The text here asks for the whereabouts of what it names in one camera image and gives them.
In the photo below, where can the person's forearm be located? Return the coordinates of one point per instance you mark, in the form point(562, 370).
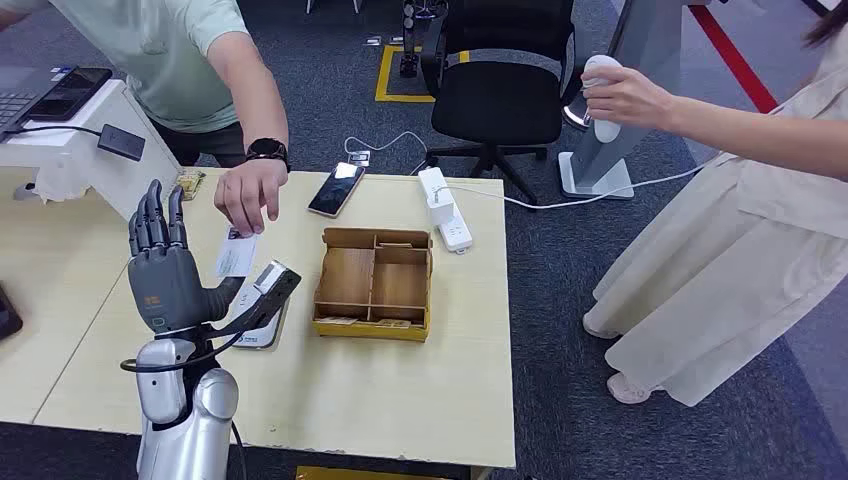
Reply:
point(748, 132)

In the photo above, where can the black phone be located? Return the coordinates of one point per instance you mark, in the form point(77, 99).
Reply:
point(69, 93)

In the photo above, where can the person's left forearm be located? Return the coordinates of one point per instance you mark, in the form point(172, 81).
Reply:
point(262, 112)

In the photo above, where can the small white charger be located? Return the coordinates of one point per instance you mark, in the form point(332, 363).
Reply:
point(358, 158)

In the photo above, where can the black flat device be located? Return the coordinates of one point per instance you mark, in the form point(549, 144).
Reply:
point(8, 314)

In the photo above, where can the black wristwatch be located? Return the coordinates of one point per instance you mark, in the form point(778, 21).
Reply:
point(267, 149)

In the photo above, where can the white plug adapter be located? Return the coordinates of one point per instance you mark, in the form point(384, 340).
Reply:
point(437, 199)

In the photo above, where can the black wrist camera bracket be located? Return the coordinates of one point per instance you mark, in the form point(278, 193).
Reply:
point(272, 305)

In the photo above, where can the black office chair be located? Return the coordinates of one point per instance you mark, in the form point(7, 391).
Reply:
point(497, 99)

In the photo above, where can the white power strip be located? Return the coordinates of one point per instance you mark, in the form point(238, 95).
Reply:
point(456, 235)

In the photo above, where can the wooden compartment box yellow front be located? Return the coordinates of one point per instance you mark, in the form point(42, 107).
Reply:
point(344, 275)

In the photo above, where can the black stand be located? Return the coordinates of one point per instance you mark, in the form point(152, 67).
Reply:
point(409, 40)

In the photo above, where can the white furniture legs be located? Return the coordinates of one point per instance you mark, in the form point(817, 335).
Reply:
point(309, 5)

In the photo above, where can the white desk riser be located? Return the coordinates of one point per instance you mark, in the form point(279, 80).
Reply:
point(132, 185)

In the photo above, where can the chrome dome base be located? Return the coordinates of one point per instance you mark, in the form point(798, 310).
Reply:
point(575, 116)

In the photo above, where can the crumpled white tissue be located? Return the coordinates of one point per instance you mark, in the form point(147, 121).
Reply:
point(60, 185)

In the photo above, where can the white handheld device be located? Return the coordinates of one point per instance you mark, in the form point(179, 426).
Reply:
point(606, 129)

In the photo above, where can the grey card in box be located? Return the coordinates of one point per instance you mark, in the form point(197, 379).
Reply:
point(395, 244)

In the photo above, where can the silver kiosk white base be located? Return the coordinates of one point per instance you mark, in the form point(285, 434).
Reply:
point(646, 40)

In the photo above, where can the person's pale pink shoe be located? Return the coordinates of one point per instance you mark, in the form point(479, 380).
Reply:
point(596, 329)
point(629, 391)

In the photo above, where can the yellow board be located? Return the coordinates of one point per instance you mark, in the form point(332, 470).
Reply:
point(344, 474)

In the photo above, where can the room key card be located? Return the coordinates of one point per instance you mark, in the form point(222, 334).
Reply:
point(394, 324)
point(338, 321)

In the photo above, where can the person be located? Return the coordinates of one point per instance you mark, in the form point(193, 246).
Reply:
point(762, 265)
point(166, 66)

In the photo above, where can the person's hand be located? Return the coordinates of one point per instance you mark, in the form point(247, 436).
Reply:
point(629, 99)

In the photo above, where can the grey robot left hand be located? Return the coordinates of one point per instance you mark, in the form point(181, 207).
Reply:
point(166, 285)

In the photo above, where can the yellow patterned packet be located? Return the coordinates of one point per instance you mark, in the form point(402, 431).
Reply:
point(191, 185)

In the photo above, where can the person's left hand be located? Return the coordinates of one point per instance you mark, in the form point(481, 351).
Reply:
point(248, 189)

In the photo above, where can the grey laptop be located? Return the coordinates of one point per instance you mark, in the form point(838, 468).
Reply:
point(20, 99)

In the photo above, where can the small black box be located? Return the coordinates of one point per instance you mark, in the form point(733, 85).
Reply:
point(122, 142)

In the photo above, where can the white ID card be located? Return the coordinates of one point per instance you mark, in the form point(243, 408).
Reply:
point(235, 255)

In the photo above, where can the smartphone with pink case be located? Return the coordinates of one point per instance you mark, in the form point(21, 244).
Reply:
point(336, 191)

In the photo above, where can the pale grey card reader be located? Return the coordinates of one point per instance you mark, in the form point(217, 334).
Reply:
point(255, 338)

